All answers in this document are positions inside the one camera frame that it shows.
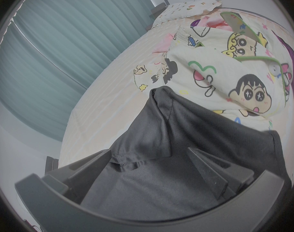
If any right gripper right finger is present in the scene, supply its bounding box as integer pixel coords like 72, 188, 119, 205
187, 147, 255, 201

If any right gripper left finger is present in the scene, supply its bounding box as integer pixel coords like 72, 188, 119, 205
42, 149, 113, 205

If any black T-shirt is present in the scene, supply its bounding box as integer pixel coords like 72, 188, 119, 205
80, 86, 293, 222

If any white printed pyjama top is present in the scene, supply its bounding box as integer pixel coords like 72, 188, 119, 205
133, 12, 294, 133

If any white printed pillow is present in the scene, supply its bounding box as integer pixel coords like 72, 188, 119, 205
152, 0, 223, 30

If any blue-green curtain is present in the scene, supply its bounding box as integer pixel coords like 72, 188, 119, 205
13, 0, 160, 89
0, 21, 87, 142

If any pink garment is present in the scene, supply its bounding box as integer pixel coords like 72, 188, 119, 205
152, 15, 234, 55

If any bed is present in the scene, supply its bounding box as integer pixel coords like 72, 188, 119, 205
58, 0, 294, 185

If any grey bedside table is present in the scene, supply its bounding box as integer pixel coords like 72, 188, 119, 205
146, 3, 168, 31

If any black chest of drawers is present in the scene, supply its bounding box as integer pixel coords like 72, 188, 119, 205
45, 156, 60, 173

